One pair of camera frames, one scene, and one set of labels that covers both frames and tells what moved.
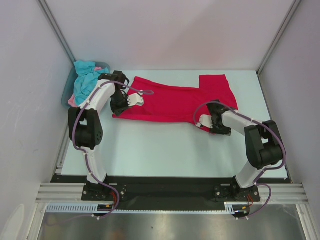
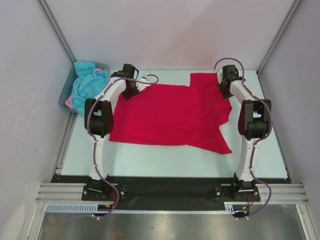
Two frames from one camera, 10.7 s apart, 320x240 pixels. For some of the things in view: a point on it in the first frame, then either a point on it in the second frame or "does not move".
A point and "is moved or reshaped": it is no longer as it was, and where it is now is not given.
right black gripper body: x=217 y=127 → x=224 y=91
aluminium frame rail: x=74 y=192 does not move
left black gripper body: x=118 y=101 → x=130 y=91
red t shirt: x=168 y=102 is moved or reshaped
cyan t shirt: x=87 y=76 does not move
